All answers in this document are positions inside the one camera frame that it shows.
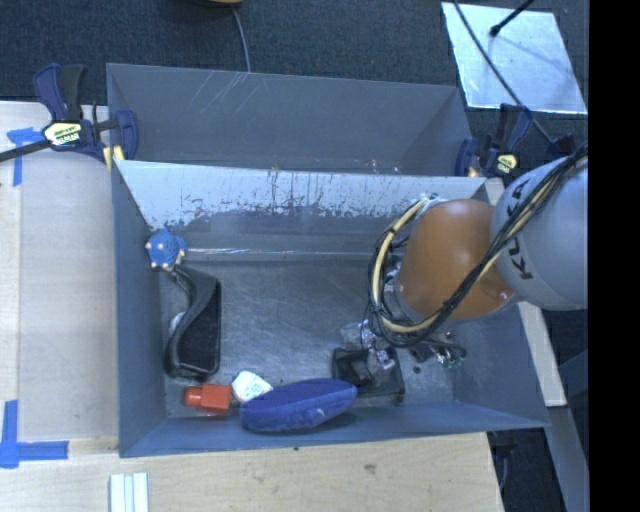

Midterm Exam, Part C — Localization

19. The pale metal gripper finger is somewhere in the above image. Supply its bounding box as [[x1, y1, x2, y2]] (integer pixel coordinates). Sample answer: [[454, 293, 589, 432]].
[[341, 322, 377, 350], [351, 348, 397, 385]]

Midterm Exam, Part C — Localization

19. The grey metal bin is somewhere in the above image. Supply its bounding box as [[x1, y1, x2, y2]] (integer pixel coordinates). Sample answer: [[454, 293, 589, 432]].
[[104, 62, 554, 459]]

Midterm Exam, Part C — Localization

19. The blue oval cloth pouch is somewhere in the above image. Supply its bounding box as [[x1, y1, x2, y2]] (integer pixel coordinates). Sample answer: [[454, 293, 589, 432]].
[[238, 377, 360, 434]]

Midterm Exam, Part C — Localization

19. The white packet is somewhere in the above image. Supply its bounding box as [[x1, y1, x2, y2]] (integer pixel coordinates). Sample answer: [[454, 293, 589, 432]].
[[230, 370, 275, 404]]

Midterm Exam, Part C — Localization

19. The red-orange plastic block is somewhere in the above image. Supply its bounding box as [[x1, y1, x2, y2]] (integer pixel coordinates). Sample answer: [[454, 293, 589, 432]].
[[182, 382, 234, 415]]

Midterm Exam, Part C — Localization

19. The blue spiky toy animal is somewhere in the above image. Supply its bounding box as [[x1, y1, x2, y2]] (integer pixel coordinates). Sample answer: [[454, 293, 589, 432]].
[[144, 228, 190, 273]]

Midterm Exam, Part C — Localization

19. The pale wood flat board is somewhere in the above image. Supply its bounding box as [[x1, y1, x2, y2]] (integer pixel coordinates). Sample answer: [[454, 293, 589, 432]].
[[18, 148, 121, 444]]

